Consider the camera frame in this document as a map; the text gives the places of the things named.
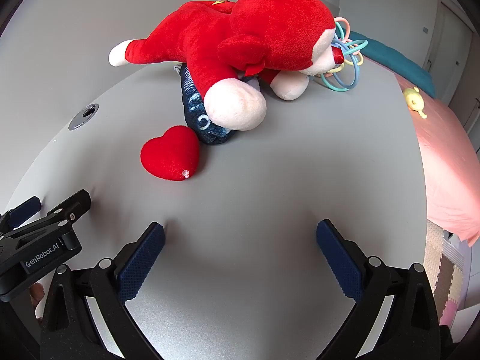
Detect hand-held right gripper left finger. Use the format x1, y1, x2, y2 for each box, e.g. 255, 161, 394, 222
39, 222, 167, 360

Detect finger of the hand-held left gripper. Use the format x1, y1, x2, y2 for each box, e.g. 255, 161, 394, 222
37, 190, 92, 231
0, 196, 41, 233

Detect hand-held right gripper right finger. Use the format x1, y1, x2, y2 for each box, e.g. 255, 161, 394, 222
316, 219, 441, 360

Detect red plush monkey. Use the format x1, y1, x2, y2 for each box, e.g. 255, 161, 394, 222
109, 0, 346, 131

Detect person's left hand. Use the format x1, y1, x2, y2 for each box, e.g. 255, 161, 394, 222
29, 282, 46, 319

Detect round metal desk grommet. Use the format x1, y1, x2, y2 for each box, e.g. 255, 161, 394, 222
69, 104, 100, 131

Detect red plush heart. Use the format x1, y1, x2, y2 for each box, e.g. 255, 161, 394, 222
140, 125, 200, 181

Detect bed with pink sheet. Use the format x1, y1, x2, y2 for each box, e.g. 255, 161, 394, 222
394, 71, 480, 248

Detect dark blue printed pouch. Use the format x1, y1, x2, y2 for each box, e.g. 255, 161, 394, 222
174, 64, 263, 145

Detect yellow plush toy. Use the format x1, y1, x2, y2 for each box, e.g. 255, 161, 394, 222
403, 86, 428, 120

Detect teal pillow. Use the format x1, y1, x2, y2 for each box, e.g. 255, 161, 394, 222
347, 32, 437, 98

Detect white door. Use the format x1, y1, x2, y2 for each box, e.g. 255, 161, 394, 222
424, 0, 477, 106

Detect pastel ring rattle toy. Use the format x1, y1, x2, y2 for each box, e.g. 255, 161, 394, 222
320, 17, 366, 91

